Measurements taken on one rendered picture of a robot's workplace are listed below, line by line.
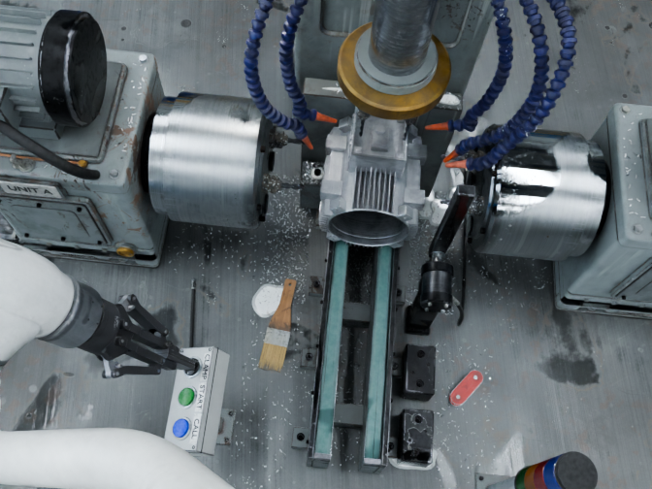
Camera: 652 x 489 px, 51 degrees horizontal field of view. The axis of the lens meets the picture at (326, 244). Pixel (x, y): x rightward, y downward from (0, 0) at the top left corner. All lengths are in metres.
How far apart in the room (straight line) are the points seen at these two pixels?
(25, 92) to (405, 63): 0.58
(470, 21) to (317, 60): 0.31
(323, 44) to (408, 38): 0.39
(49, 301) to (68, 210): 0.45
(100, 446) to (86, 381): 0.79
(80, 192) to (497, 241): 0.76
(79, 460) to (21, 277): 0.26
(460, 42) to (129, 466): 0.98
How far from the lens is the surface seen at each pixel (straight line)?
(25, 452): 0.78
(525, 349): 1.54
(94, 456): 0.71
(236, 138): 1.24
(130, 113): 1.30
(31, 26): 1.20
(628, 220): 1.30
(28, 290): 0.89
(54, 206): 1.34
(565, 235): 1.32
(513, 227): 1.29
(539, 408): 1.52
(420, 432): 1.38
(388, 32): 1.02
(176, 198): 1.28
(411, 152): 1.35
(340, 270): 1.39
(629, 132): 1.40
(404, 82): 1.08
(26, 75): 1.18
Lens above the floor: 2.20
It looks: 66 degrees down
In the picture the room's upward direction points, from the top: 6 degrees clockwise
